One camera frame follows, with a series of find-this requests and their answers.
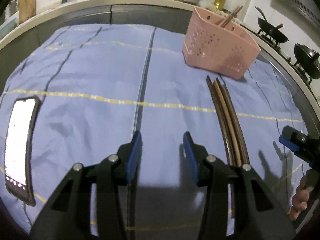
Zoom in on right human hand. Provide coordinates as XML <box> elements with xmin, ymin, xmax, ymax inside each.
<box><xmin>288</xmin><ymin>170</ymin><xmax>315</xmax><ymax>221</ymax></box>

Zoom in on blue striped cloth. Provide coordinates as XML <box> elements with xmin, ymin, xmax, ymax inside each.
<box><xmin>0</xmin><ymin>24</ymin><xmax>309</xmax><ymax>235</ymax></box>

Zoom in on brown chopstick bundle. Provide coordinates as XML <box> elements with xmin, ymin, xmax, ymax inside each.
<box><xmin>221</xmin><ymin>84</ymin><xmax>250</xmax><ymax>166</ymax></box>
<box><xmin>206</xmin><ymin>75</ymin><xmax>236</xmax><ymax>166</ymax></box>
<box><xmin>213</xmin><ymin>79</ymin><xmax>242</xmax><ymax>167</ymax></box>

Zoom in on black wok with handle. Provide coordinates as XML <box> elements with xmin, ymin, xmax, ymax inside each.
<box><xmin>255</xmin><ymin>7</ymin><xmax>289</xmax><ymax>44</ymax></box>

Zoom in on black lidded pot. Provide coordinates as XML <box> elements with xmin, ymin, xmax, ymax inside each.
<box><xmin>294</xmin><ymin>43</ymin><xmax>319</xmax><ymax>80</ymax></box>

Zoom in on black smartphone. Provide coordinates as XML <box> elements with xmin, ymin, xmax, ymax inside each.
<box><xmin>4</xmin><ymin>96</ymin><xmax>41</xmax><ymax>206</ymax></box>

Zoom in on pink perforated plastic basket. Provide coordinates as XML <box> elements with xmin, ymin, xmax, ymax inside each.
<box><xmin>182</xmin><ymin>7</ymin><xmax>261</xmax><ymax>80</ymax></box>

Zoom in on dark brown wooden chopstick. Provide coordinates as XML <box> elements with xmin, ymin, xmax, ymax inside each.
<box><xmin>219</xmin><ymin>5</ymin><xmax>243</xmax><ymax>28</ymax></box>

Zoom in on wooden cutting board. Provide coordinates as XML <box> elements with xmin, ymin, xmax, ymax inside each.
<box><xmin>18</xmin><ymin>0</ymin><xmax>36</xmax><ymax>24</ymax></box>

